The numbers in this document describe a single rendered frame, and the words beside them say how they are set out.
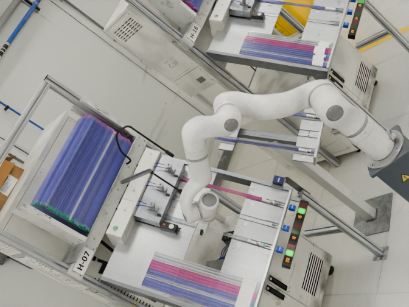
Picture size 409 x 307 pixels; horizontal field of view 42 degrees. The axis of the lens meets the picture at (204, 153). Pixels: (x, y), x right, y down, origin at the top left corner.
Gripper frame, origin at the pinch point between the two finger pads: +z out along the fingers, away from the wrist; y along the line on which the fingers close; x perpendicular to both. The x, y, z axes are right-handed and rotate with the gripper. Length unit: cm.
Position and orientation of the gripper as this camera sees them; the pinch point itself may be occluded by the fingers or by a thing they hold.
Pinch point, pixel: (204, 227)
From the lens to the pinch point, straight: 254.0
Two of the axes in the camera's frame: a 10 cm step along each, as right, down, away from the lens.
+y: -3.3, 8.1, -4.8
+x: 9.4, 3.2, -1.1
